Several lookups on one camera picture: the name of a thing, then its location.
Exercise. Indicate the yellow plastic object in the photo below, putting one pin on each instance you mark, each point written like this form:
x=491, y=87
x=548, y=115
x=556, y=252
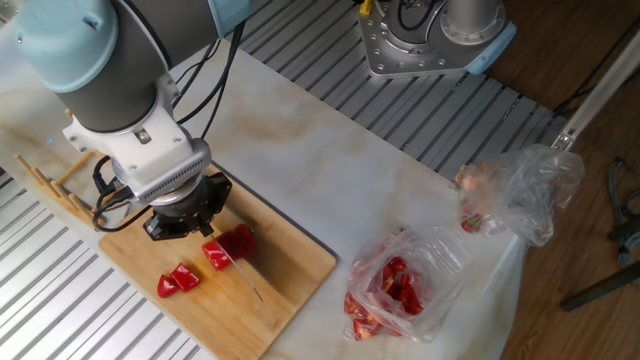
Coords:
x=366, y=6

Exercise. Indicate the silver robot mounting plate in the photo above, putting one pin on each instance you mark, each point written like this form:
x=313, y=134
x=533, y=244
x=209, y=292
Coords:
x=400, y=57

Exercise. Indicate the aluminium frame bar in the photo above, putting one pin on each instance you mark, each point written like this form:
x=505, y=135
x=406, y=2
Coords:
x=595, y=100

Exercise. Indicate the steel cleaver knife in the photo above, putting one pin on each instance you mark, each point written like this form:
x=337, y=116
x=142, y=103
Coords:
x=245, y=277

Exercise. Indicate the black furniture leg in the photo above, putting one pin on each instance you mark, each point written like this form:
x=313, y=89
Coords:
x=600, y=287

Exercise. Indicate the cut red pepper tip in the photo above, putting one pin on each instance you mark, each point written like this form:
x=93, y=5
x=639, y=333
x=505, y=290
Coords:
x=166, y=287

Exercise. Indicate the pale pepper scraps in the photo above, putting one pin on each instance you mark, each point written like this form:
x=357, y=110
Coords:
x=470, y=182

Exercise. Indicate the marble pattern table mat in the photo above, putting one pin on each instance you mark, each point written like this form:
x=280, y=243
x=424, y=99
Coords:
x=325, y=175

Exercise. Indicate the chopped red pepper pieces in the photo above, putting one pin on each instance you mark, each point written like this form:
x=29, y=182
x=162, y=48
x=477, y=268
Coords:
x=405, y=295

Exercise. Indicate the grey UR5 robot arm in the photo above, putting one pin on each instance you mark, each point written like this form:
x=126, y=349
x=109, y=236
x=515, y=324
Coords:
x=115, y=65

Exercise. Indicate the bamboo cutting board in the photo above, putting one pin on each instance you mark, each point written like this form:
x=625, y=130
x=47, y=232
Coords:
x=280, y=280

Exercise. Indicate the wooden peg rack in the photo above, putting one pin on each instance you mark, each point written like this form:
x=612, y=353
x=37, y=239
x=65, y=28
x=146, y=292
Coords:
x=42, y=180

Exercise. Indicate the clear plastic bag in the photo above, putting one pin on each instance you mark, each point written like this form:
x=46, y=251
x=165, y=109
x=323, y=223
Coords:
x=530, y=200
x=440, y=260

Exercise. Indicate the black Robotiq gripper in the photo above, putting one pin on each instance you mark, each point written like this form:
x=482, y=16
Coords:
x=182, y=205

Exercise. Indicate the red bell pepper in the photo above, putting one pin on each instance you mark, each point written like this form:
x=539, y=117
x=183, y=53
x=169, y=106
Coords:
x=241, y=241

